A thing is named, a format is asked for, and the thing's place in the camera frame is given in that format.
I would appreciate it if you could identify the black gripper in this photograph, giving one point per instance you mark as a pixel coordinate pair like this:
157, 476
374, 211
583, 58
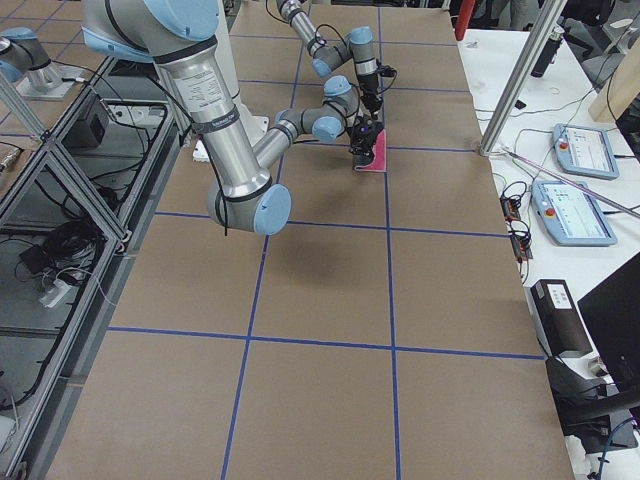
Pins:
370, 94
359, 141

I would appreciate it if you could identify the pink towel with grey trim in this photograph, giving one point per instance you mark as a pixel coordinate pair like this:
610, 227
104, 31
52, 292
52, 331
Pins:
377, 161

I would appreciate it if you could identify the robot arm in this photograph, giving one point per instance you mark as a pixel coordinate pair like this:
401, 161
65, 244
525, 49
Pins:
180, 39
335, 42

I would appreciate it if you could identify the grabber stick tool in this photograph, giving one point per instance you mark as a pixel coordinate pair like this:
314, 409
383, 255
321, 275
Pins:
567, 181

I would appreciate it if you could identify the far teach pendant tablet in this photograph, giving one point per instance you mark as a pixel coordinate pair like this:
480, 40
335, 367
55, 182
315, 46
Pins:
584, 151

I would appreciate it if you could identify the teach pendant tablet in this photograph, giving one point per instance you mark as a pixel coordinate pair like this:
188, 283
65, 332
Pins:
570, 216
584, 151

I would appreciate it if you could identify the near teach pendant tablet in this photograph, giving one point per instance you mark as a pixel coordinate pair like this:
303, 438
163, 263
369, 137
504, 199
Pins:
570, 216

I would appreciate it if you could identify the black power box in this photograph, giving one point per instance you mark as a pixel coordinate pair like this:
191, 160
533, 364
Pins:
561, 326

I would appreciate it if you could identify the black monitor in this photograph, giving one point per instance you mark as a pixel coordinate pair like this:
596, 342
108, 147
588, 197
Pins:
610, 312

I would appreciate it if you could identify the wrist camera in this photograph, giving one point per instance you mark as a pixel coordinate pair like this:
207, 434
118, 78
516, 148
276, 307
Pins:
370, 129
386, 71

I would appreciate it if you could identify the aluminium frame post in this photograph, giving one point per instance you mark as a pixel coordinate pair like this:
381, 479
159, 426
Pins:
531, 51

